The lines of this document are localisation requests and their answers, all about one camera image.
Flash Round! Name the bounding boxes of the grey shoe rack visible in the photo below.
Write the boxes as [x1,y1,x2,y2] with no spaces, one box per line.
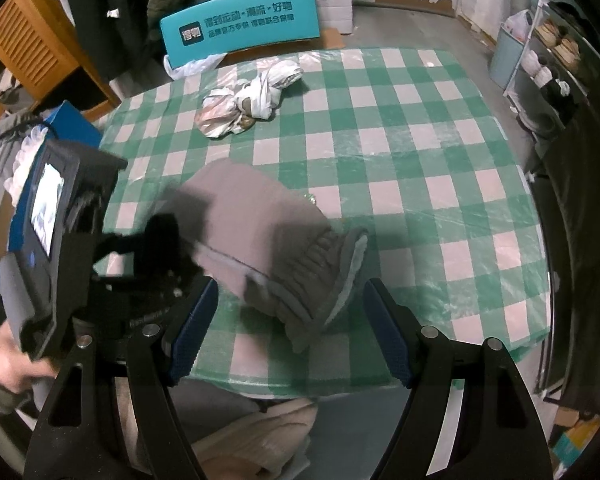
[502,0,600,141]

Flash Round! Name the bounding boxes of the blue-edged cardboard box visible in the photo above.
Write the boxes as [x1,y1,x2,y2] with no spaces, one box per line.
[0,101,103,281]

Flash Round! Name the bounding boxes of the green white checked tablecloth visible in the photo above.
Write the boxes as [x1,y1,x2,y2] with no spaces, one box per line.
[97,47,551,401]

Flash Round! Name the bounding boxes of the black cable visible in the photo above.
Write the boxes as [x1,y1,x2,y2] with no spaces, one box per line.
[0,119,61,153]

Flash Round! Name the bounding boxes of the black hanging coat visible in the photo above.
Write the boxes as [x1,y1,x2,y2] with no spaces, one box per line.
[60,0,153,81]

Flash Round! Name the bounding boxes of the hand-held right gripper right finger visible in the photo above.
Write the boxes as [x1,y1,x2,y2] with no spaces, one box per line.
[362,277,553,480]

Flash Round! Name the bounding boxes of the beige cloth under table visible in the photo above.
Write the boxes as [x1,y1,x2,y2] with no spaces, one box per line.
[192,397,321,480]

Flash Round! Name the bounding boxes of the crumpled white plastic bag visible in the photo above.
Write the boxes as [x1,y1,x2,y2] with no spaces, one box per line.
[195,59,303,140]

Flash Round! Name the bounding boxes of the wooden louvered wardrobe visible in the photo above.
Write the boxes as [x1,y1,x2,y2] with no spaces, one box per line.
[0,0,121,111]

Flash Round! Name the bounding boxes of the teal printed box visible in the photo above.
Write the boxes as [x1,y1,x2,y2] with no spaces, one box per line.
[160,0,321,68]

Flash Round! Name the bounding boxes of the grey fleece sock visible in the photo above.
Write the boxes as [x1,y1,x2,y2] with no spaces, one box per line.
[172,159,371,353]

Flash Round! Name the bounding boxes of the white bag in bin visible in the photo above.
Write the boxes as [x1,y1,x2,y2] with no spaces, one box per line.
[502,9,536,43]

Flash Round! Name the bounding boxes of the group of shoes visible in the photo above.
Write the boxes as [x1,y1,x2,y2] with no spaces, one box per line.
[520,2,596,131]

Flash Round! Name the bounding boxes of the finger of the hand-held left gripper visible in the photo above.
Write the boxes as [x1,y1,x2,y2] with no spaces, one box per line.
[92,214,203,287]

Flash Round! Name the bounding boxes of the light blue bin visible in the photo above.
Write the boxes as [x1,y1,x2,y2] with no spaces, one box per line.
[489,27,531,88]

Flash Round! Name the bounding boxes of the person's left hand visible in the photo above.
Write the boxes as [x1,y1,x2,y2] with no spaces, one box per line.
[0,321,56,392]

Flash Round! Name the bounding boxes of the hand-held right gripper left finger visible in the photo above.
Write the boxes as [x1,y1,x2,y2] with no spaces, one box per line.
[22,277,220,480]

